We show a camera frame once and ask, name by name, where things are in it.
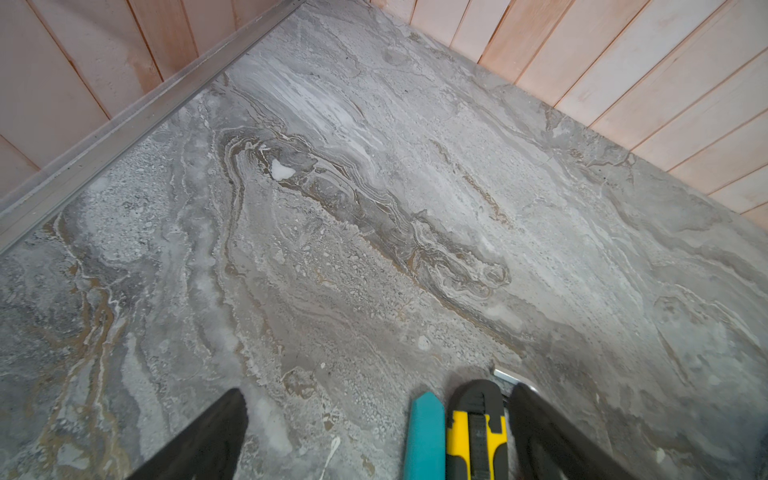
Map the teal flat tool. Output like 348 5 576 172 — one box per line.
403 392 446 480

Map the yellow black utility knife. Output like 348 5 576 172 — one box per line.
446 380 509 480

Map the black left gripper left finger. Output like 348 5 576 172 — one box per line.
130 388 248 479

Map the aluminium left wall rail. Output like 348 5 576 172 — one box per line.
1 1 297 250

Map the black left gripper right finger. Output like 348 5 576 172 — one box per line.
508 384 634 479

